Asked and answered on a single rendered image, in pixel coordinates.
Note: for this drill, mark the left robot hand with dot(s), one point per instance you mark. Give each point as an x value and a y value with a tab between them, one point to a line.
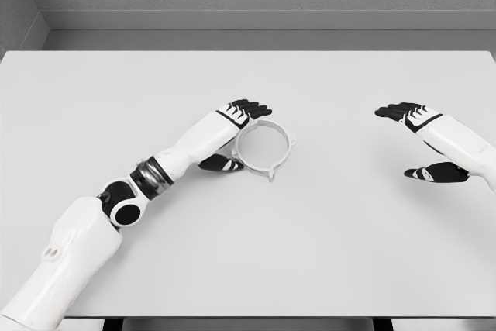
215	133

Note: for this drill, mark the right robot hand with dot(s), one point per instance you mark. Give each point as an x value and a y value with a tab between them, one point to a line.
449	137

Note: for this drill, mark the white round pipe clamp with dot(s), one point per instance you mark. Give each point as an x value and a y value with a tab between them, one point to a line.
272	173

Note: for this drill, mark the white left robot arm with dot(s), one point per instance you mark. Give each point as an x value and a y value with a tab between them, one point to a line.
77	230

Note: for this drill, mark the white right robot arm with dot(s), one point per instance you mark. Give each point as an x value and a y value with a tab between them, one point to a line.
489	160

